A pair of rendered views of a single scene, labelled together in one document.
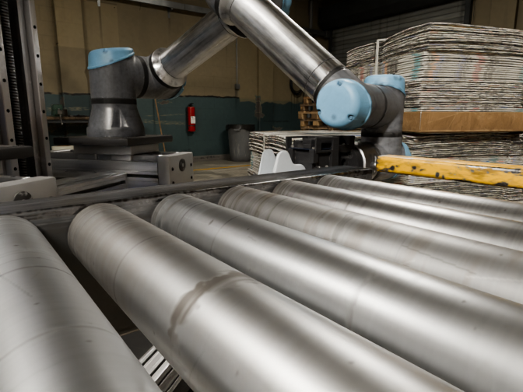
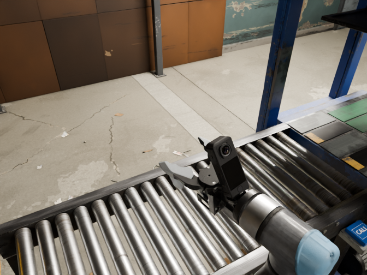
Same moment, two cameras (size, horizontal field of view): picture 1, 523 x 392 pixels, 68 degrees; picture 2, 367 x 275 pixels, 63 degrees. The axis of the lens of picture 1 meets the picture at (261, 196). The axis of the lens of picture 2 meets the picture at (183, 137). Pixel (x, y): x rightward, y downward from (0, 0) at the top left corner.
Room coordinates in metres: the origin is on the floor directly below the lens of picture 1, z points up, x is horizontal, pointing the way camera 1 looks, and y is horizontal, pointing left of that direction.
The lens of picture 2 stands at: (0.65, 0.29, 1.65)
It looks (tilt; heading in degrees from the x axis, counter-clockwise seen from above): 36 degrees down; 189
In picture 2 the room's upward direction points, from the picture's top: straight up
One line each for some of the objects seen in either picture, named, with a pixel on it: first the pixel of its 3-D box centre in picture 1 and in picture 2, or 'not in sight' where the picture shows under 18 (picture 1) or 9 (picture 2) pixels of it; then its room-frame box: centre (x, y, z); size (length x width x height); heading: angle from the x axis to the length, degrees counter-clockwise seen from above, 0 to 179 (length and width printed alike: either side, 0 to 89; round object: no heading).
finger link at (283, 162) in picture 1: (281, 170); not in sight; (0.57, -0.03, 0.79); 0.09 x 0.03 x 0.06; 128
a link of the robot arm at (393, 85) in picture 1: (379, 106); not in sight; (0.73, -0.22, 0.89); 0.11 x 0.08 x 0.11; 141
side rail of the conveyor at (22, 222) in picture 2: not in sight; (170, 177); (-0.27, 0.09, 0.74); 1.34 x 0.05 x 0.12; 128
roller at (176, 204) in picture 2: not in sight; (186, 219); (-0.04, 0.20, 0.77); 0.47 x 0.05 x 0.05; 38
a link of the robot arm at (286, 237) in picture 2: not in sight; (297, 246); (0.33, 0.43, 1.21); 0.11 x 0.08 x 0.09; 48
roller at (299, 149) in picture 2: not in sight; (314, 161); (-0.44, 0.71, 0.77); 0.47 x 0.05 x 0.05; 38
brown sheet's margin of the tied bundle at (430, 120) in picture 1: (449, 121); not in sight; (0.97, -0.46, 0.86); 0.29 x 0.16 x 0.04; 105
